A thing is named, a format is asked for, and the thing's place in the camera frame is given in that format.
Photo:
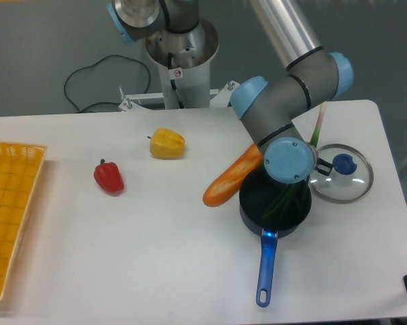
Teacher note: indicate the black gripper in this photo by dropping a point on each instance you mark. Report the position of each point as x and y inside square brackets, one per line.
[323, 167]

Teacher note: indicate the green onion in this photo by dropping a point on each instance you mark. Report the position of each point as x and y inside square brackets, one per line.
[282, 200]

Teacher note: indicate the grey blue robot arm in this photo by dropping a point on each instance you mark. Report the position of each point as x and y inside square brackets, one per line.
[314, 76]

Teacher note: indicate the glass lid blue knob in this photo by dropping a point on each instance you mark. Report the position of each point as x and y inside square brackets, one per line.
[350, 178]

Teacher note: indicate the orange baguette bread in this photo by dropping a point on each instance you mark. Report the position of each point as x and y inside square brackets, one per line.
[229, 182]

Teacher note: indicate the yellow bell pepper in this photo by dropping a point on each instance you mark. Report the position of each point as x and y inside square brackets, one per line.
[166, 144]

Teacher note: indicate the red bell pepper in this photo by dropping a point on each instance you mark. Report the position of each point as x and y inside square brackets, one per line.
[108, 177]

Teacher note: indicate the yellow woven basket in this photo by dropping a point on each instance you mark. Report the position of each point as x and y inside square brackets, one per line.
[20, 167]

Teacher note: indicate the dark pot blue handle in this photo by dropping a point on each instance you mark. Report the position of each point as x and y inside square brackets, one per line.
[257, 192]

